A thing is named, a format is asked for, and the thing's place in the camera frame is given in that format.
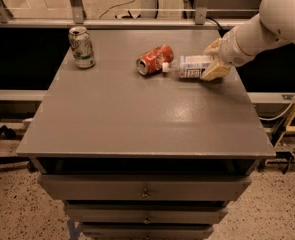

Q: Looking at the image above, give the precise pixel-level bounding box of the metal window rail frame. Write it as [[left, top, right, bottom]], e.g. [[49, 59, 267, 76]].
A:
[[0, 0, 261, 30]]

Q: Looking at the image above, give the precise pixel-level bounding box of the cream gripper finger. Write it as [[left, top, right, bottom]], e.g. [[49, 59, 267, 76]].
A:
[[203, 38, 222, 56], [200, 58, 231, 81]]

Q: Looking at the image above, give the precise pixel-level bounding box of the red coke can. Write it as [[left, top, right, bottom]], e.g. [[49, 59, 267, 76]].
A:
[[136, 44, 174, 76]]

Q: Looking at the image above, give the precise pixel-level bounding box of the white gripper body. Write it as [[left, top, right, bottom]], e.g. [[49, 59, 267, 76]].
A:
[[218, 26, 254, 67]]

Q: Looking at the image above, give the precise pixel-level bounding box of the middle grey drawer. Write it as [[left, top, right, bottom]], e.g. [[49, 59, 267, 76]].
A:
[[65, 203, 228, 224]]

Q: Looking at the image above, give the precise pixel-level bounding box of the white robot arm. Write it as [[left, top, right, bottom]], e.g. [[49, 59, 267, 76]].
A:
[[200, 0, 295, 81]]

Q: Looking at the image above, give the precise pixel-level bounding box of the green white soda can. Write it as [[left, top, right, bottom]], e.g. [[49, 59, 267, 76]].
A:
[[68, 26, 96, 69]]

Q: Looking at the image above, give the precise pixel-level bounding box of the white cable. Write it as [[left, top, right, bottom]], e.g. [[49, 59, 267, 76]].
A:
[[257, 73, 295, 122]]

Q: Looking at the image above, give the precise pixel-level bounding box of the top grey drawer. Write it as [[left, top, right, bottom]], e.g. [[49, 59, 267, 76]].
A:
[[39, 175, 251, 201]]

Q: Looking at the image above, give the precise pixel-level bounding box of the grey drawer cabinet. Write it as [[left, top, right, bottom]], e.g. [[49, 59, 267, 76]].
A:
[[16, 29, 277, 240]]

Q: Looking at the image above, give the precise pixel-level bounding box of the yellow metal stand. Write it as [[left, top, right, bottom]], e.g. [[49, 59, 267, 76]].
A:
[[272, 102, 295, 148]]

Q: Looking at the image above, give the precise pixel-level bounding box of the grey drawer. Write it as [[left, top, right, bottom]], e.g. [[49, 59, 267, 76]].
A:
[[81, 224, 214, 240], [39, 175, 251, 201], [65, 203, 228, 224]]

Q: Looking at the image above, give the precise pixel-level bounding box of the bottom grey drawer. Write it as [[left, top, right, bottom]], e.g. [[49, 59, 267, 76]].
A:
[[81, 224, 214, 240]]

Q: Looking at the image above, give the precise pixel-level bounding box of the blue label plastic bottle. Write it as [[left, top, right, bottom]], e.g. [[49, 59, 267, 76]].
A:
[[162, 55, 214, 79]]

